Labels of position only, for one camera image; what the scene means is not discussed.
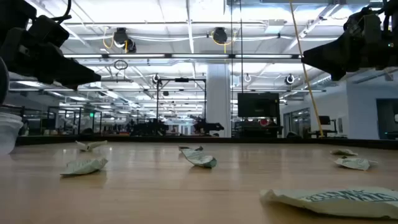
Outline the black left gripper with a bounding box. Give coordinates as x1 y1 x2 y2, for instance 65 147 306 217
0 15 102 91

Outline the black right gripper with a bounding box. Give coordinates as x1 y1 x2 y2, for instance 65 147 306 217
300 0 398 82

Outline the pale green snack packet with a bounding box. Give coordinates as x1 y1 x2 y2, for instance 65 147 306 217
259 186 398 220
60 157 109 177
333 156 379 172
330 149 359 157
178 145 218 169
75 139 108 153

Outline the translucent white plastic bin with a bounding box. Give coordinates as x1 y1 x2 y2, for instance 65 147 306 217
0 106 24 156

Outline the small monitor on stand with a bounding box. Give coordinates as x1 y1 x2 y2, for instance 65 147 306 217
310 115 339 138

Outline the dark doorway panel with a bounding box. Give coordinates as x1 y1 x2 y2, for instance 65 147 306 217
376 98 398 140

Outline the dark background robot station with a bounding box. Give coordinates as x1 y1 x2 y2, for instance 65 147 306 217
128 119 170 137

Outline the black monitor screen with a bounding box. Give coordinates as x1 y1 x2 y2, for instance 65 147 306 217
237 92 281 119

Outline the white building column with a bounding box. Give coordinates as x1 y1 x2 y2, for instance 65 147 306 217
206 63 233 138

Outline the silver ventilation duct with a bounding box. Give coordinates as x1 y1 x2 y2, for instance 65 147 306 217
304 73 341 90

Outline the yellow hanging cable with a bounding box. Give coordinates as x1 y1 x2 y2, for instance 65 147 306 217
289 0 325 138

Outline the black coiled cable loop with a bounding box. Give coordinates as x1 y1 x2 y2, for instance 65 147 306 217
113 59 129 71

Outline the black glass partition frame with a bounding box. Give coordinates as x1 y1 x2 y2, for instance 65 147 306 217
46 106 103 136

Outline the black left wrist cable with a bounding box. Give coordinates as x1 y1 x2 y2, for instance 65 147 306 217
51 0 73 23

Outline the black table border rail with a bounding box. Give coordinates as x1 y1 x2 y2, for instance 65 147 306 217
15 134 398 151

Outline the black metal frame rig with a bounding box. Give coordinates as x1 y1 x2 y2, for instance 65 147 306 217
155 77 208 137

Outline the thin black hanging cable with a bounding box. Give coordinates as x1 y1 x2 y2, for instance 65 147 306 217
239 0 244 94
229 0 234 138

